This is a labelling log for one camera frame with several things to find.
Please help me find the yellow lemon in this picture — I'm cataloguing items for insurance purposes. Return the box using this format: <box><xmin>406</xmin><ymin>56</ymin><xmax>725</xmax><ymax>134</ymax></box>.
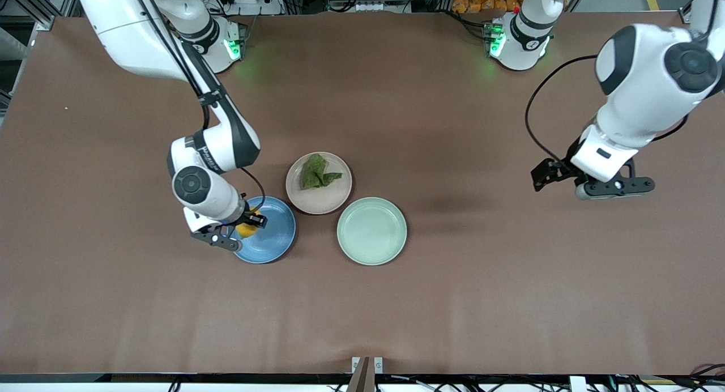
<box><xmin>237</xmin><ymin>211</ymin><xmax>261</xmax><ymax>238</ymax></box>

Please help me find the green lettuce leaf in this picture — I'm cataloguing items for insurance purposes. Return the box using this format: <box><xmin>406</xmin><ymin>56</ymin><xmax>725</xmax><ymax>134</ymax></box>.
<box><xmin>300</xmin><ymin>153</ymin><xmax>344</xmax><ymax>190</ymax></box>

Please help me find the blue plate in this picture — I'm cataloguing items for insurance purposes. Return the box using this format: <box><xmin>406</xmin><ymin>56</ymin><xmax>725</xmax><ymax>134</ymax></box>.
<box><xmin>229</xmin><ymin>196</ymin><xmax>297</xmax><ymax>265</ymax></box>

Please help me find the beige plate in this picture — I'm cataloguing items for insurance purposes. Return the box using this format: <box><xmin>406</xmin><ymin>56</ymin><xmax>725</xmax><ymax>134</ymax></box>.
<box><xmin>285</xmin><ymin>152</ymin><xmax>353</xmax><ymax>215</ymax></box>

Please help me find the brown table cover sheet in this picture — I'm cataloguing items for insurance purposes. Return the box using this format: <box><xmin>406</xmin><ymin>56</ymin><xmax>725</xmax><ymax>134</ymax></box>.
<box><xmin>0</xmin><ymin>12</ymin><xmax>725</xmax><ymax>376</ymax></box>

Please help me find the light green plate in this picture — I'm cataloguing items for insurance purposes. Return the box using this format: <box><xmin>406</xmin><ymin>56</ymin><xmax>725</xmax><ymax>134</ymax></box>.
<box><xmin>336</xmin><ymin>197</ymin><xmax>408</xmax><ymax>266</ymax></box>

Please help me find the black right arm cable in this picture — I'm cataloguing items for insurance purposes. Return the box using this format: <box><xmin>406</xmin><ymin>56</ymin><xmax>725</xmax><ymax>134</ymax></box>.
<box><xmin>129</xmin><ymin>0</ymin><xmax>270</xmax><ymax>212</ymax></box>

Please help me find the metal bracket plate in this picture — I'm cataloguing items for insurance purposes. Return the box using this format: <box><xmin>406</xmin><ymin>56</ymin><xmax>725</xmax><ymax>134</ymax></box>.
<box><xmin>351</xmin><ymin>356</ymin><xmax>383</xmax><ymax>374</ymax></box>

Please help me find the brown camera pole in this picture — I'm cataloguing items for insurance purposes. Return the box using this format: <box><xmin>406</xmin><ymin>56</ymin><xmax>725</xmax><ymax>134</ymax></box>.
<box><xmin>347</xmin><ymin>357</ymin><xmax>376</xmax><ymax>392</ymax></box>

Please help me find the aluminium frame profile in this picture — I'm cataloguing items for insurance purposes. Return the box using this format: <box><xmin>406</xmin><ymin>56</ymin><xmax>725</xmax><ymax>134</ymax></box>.
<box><xmin>0</xmin><ymin>0</ymin><xmax>80</xmax><ymax>33</ymax></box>

